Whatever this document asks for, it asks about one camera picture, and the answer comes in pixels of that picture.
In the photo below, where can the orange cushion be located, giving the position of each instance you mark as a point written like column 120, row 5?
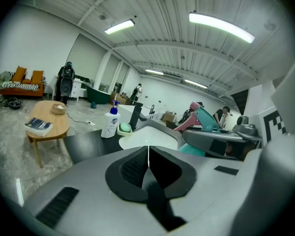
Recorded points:
column 19, row 74
column 37, row 77

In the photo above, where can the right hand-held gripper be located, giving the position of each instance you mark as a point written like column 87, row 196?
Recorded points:
column 258, row 126

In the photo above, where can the black oval appliance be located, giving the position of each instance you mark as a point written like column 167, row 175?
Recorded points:
column 66, row 86

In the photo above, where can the small blue container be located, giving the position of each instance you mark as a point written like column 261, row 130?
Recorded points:
column 93, row 105

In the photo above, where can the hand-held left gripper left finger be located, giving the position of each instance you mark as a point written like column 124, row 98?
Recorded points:
column 88, row 193

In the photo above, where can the dark sink cabinet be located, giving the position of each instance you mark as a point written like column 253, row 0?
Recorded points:
column 88, row 144

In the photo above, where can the black faucet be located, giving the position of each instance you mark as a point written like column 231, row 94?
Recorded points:
column 135, row 117

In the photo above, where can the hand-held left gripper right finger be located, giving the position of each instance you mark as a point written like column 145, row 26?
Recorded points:
column 211, row 193

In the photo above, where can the white sink basin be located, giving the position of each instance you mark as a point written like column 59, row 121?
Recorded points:
column 150, row 138

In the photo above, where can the green soap dish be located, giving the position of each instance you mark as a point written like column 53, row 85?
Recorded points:
column 125, row 129

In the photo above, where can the round wooden bowl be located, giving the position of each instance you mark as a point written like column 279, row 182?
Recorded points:
column 59, row 109

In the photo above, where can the striped blanket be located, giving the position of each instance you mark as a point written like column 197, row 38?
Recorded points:
column 19, row 85

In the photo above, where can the green bathtub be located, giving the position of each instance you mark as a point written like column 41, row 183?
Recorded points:
column 98, row 95

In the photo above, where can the white soap pump bottle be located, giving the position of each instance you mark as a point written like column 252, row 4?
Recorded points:
column 110, row 126

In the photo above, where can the orange sofa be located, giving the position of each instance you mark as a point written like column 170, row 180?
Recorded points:
column 22, row 92

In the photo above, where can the dark blue book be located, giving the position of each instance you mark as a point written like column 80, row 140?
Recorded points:
column 38, row 126

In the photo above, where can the pale green cloth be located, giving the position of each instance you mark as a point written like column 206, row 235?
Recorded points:
column 7, row 75

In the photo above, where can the white dresser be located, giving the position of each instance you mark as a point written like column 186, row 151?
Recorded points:
column 81, row 88

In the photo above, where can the white power strip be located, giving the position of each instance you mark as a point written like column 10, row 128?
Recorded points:
column 90, row 123

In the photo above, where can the long ceiling light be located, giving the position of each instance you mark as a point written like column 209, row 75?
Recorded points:
column 196, row 83
column 221, row 26
column 154, row 71
column 119, row 26

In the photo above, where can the wooden coffee table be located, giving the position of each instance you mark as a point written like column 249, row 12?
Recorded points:
column 51, row 126

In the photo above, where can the teal spray bottle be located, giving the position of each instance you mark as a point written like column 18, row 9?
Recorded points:
column 206, row 118

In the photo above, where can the brown cardboard box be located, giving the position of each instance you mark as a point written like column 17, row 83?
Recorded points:
column 168, row 117
column 120, row 98

